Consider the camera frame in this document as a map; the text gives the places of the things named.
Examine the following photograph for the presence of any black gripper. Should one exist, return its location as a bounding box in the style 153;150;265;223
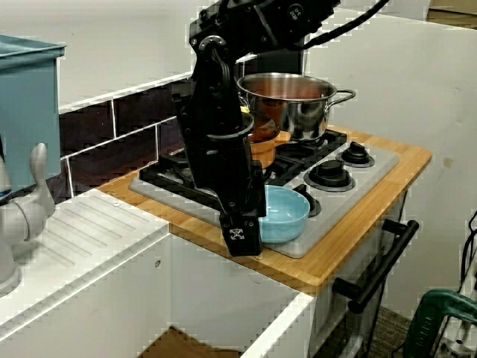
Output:
185;132;268;259

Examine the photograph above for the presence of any light blue bowl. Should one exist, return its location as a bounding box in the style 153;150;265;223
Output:
256;185;311;245

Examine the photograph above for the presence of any orange cooking pot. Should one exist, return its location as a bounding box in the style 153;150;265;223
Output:
247;130;291;169

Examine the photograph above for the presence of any black stove knob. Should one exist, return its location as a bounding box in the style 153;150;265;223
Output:
292;184;322;218
336;141;376;168
303;160;356;193

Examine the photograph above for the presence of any grey stove top plate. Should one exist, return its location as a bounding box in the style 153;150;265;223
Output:
128;128;400;259

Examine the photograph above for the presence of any brown lid with yellow knob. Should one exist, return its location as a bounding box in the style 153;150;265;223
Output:
240;106;281;142

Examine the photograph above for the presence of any black burner grate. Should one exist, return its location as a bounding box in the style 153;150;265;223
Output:
262;128;350;186
139;147;279;219

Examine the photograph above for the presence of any stainless steel pot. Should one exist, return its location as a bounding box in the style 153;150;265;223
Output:
236;72;357;143

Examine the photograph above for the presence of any wooden kitchen countertop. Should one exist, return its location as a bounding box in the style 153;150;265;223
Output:
97;126;433;298

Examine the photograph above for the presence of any white oven cabinet front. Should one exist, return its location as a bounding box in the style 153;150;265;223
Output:
312;189;411;358

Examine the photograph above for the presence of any white sink unit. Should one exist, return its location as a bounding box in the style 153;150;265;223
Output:
0;188;318;358

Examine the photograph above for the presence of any dark tile backsplash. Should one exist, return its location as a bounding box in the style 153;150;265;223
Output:
57;54;259;198

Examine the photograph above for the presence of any white board panel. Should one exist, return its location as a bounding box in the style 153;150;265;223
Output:
303;4;477;318

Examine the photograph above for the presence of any grey toy faucet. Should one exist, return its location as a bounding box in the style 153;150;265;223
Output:
0;142;57;298

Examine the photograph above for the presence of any teal blue cabinet box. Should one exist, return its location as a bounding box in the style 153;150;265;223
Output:
0;34;68;191

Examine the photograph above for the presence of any black oven door handle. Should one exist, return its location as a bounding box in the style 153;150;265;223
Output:
332;219;420;315

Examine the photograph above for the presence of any black upright post panel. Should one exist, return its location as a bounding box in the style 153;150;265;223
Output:
238;48;309;75

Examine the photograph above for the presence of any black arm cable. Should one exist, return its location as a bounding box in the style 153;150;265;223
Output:
294;0;388;51

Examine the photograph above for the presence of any silver metal frame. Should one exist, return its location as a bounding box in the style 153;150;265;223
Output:
434;313;477;358

